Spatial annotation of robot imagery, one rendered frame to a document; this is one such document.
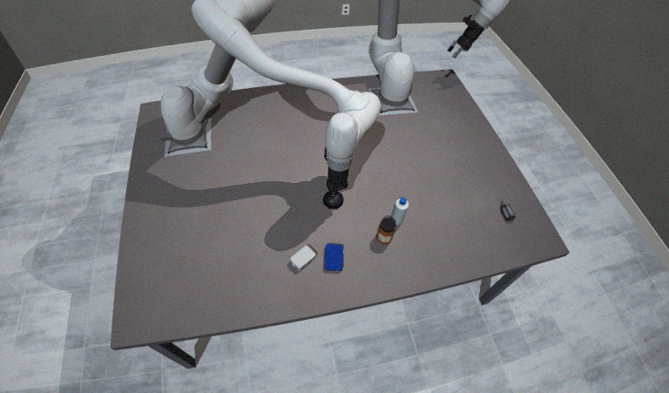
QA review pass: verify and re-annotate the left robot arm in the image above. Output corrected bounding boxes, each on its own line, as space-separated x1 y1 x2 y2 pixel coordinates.
368 0 510 112

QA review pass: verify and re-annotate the brown jar with black lid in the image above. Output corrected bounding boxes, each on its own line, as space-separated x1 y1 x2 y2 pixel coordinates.
376 218 396 245

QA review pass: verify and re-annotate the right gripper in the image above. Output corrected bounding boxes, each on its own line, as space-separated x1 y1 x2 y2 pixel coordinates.
324 147 353 193

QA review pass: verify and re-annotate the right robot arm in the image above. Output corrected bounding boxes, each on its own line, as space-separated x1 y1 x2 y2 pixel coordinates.
160 0 381 162

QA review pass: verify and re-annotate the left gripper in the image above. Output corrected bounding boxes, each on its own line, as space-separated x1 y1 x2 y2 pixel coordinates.
447 10 493 58

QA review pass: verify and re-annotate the white bottle with blue cap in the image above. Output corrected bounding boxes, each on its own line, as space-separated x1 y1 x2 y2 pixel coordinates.
390 198 409 225

